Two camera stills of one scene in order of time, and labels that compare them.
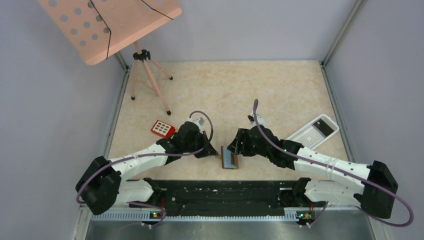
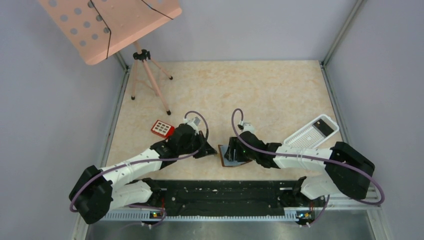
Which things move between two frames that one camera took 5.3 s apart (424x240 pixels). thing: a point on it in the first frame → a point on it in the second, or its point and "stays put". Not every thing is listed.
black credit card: [323, 127] stays put
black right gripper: [240, 142] → [234, 151]
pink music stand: [95, 28] stays put
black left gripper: [202, 144] stays put
